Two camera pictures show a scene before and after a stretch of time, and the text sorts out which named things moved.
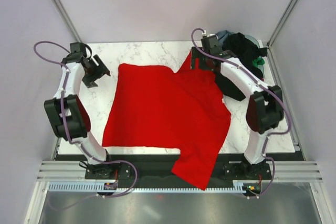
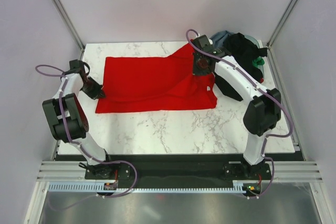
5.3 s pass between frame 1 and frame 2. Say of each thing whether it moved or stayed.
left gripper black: moved
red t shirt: moved
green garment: stayed
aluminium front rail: stayed
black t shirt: stayed
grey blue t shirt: stayed
